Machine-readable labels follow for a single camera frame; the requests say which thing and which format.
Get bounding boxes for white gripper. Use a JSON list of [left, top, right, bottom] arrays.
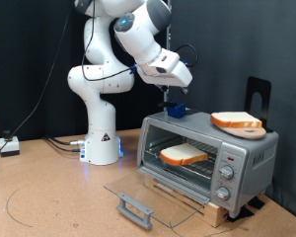
[[136, 60, 193, 96]]

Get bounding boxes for black foam pad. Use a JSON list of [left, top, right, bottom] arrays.
[[226, 205, 255, 223], [248, 196, 265, 210]]

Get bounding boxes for black metal bookend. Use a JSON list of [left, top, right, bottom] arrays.
[[245, 76, 274, 133]]

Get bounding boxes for vertical aluminium pole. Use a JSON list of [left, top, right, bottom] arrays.
[[163, 0, 173, 113]]

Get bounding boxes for silver toaster oven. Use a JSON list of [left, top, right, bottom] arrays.
[[136, 110, 280, 219]]

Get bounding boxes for white bread slice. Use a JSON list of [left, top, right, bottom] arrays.
[[210, 111, 263, 129], [159, 142, 209, 167]]

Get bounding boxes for robot base cables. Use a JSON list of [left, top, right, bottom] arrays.
[[43, 134, 87, 153]]

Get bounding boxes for long black cable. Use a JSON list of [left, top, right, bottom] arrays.
[[0, 0, 73, 171]]

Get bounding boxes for wooden slatted crate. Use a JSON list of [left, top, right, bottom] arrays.
[[143, 174, 230, 229]]

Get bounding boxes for wire oven rack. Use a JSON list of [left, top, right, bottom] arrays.
[[144, 135, 219, 181]]

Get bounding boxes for grey emergency stop button box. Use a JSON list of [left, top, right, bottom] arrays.
[[0, 129, 21, 158]]

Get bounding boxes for black backdrop curtain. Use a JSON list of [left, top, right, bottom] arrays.
[[0, 0, 169, 143]]

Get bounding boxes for silver oven knob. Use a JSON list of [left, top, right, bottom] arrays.
[[214, 186, 231, 201], [219, 164, 235, 181]]

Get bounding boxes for small round wooden board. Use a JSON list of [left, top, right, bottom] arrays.
[[218, 126, 268, 140]]

